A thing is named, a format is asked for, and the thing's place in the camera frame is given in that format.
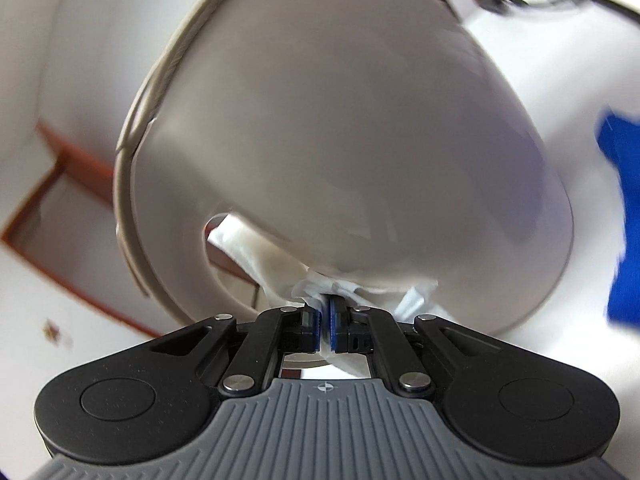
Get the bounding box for beige rice cooker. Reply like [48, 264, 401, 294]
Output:
[114, 0, 575, 337]

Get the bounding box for white tissue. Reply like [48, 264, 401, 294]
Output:
[206, 214, 441, 379]

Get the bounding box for blue cloth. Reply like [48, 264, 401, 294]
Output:
[597, 107, 640, 331]

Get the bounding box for brown wooden frame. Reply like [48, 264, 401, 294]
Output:
[0, 124, 168, 337]

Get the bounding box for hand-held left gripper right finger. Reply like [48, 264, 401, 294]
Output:
[329, 296, 488, 395]

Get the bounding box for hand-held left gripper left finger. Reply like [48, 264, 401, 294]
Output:
[152, 306, 321, 395]

